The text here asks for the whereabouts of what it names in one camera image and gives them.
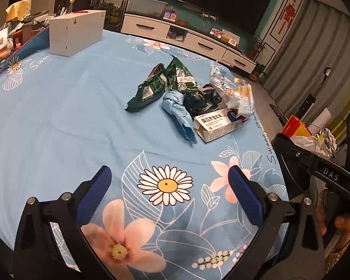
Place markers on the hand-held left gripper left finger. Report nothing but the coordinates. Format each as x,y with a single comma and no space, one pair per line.
93,198

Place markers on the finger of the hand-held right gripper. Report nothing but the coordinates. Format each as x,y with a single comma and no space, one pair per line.
294,153

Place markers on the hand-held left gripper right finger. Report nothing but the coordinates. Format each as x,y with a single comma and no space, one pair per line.
246,198

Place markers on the long white medicine box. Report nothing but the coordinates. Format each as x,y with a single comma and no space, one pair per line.
215,125

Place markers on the clear plastic bag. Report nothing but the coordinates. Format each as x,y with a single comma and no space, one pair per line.
230,90

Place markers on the dark green wrapper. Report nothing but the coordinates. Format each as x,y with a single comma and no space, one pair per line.
202,102

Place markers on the blue cloth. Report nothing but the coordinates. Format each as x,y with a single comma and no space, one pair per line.
178,109

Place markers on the wide green snack packet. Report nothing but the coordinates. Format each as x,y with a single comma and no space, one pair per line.
147,90

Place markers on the tapered green snack packet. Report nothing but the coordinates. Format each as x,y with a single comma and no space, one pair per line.
182,74

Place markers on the person's right hand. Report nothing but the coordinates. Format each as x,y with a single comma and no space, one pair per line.
345,221

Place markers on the large white plastic bag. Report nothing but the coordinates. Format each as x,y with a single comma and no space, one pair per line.
304,141

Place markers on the red yellow box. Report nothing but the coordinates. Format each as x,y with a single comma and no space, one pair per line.
294,125

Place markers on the crumpled patterned paper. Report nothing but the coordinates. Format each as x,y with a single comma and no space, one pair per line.
328,140

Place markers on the white paper roll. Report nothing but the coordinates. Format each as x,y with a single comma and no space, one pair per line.
320,119

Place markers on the upright vacuum cleaner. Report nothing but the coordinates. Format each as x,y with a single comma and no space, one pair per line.
309,102

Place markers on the blue floral tablecloth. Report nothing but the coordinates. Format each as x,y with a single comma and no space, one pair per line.
61,122

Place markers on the potted plant in yellow pot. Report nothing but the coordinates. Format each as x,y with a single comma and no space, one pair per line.
259,70

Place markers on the grey curtain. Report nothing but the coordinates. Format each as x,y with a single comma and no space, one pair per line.
315,49

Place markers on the potted plant in brown pot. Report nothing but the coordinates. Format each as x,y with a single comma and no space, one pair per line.
255,46

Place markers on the yellow envelope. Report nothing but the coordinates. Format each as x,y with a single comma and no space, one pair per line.
232,38

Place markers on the red knot decoration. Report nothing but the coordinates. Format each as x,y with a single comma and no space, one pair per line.
288,14

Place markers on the red picture card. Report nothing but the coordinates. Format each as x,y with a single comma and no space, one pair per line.
216,32

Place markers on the white tv cabinet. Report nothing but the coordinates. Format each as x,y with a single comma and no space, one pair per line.
198,42

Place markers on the white rectangular box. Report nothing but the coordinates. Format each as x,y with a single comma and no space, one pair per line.
75,32

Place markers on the large black television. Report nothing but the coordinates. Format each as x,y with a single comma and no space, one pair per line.
210,0

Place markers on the bushy potted plant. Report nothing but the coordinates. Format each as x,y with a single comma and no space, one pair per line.
108,8

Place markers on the grey storage bin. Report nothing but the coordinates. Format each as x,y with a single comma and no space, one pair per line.
145,5

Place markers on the yellow cloth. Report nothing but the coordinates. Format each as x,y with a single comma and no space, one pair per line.
17,8

